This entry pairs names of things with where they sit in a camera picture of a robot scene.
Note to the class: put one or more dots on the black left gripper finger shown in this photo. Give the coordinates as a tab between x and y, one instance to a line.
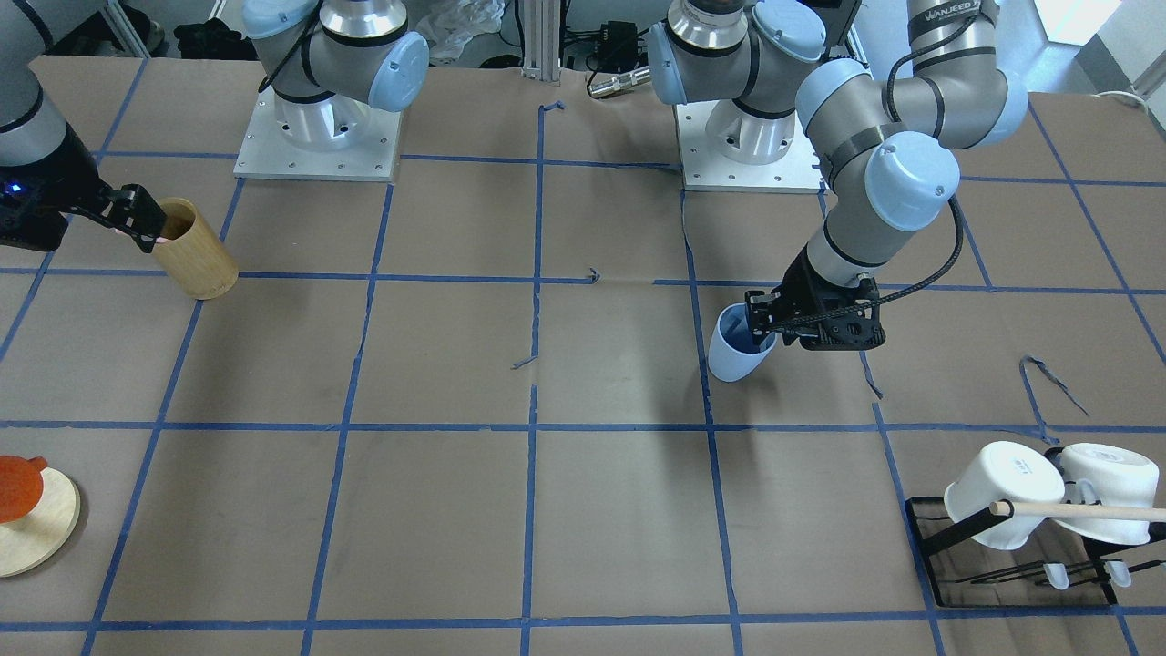
761	308

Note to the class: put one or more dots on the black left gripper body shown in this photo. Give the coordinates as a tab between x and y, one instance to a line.
802	279

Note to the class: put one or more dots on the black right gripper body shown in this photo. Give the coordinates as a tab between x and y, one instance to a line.
66	185

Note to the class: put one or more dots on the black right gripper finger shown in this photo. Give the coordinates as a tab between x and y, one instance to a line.
133	209

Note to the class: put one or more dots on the light blue plastic cup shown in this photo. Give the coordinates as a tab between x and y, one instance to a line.
732	353

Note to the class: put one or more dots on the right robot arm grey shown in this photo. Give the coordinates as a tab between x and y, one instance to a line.
312	51

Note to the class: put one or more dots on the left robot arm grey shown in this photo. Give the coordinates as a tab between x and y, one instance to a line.
886	147

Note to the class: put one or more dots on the bamboo chopstick holder cup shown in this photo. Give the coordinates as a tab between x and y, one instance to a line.
192	254

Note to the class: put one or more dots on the black cloth bundle background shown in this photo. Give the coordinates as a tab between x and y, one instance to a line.
212	40

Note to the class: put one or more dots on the white mug near rack end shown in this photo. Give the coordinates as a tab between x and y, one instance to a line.
1003	471

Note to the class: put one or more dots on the silver metal cylinder tool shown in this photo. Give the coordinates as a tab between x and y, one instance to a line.
620	83

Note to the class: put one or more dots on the orange red silicone lid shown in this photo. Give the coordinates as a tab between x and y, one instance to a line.
22	485

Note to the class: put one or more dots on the black power adapter box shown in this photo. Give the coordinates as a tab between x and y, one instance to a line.
617	41

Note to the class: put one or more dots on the round wooden coaster board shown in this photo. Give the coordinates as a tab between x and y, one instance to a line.
30	541

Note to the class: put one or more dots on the crumpled clear plastic bag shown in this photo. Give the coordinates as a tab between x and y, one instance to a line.
451	25

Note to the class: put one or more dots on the wooden rack handle rod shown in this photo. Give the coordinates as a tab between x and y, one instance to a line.
1014	509

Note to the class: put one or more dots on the black wire mug rack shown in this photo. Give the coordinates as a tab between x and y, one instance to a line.
989	562

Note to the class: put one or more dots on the aluminium frame post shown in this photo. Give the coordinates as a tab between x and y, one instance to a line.
541	31

